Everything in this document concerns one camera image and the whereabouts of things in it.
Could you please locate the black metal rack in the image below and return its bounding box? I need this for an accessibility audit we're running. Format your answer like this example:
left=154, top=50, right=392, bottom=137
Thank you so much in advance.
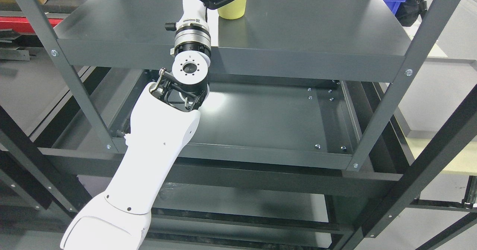
left=0, top=56, right=477, bottom=250

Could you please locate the black bag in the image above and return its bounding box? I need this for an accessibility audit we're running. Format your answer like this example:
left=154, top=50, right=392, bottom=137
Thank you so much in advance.
left=395, top=0, right=428, bottom=26

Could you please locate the yellow plastic cup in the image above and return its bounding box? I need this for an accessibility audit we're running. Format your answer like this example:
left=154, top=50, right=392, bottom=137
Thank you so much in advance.
left=212, top=0, right=249, bottom=20

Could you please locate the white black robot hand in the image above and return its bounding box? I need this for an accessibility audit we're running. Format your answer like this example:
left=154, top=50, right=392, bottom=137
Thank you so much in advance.
left=165, top=0, right=235, bottom=31

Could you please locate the grey metal shelf unit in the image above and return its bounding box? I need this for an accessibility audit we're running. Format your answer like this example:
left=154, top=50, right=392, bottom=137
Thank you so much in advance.
left=16, top=0, right=460, bottom=171

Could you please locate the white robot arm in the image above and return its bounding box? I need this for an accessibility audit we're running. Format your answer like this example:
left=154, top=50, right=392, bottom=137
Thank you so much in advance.
left=60, top=19, right=211, bottom=250

